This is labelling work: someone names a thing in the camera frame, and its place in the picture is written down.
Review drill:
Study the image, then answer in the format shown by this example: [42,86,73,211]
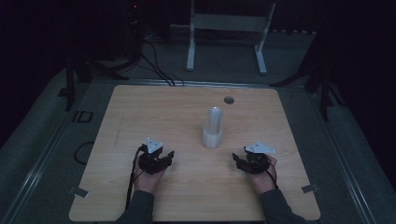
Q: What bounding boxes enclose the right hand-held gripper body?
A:
[237,140,277,175]

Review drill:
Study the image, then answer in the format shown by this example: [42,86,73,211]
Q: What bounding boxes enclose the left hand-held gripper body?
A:
[138,137,171,175]

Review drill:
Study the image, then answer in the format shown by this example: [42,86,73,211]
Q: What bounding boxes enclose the stack of clear plastic cups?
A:
[201,105,224,149]

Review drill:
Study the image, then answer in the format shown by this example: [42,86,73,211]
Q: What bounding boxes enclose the single clear plastic cup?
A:
[206,105,224,136]

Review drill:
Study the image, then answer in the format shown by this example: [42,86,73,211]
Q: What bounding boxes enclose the person's left hand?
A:
[134,168,166,195]

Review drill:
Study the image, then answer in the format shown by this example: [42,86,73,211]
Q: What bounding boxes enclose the person's right hand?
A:
[248,154,278,196]

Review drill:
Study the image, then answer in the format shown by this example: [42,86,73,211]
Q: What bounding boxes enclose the grey tape strip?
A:
[301,183,321,194]
[68,186,90,199]

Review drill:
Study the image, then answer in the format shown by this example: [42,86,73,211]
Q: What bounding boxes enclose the black tripod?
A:
[269,60,347,123]
[58,57,129,112]

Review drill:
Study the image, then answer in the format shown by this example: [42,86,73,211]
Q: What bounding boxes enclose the dark equipment rack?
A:
[120,0,148,64]

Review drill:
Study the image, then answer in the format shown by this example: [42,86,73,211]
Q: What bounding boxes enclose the white metal stand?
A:
[185,0,277,77]

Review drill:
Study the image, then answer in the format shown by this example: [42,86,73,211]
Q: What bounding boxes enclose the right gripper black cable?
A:
[265,160,279,190]

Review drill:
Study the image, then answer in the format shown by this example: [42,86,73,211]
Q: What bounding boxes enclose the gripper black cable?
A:
[124,144,148,212]
[265,160,279,190]

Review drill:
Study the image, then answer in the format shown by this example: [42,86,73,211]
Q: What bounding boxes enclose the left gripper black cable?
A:
[124,144,148,212]

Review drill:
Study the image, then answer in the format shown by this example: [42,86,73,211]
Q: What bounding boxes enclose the black floor cable loop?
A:
[73,141,95,166]

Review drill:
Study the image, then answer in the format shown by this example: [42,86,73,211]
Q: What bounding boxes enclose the black floor cables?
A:
[138,38,185,87]

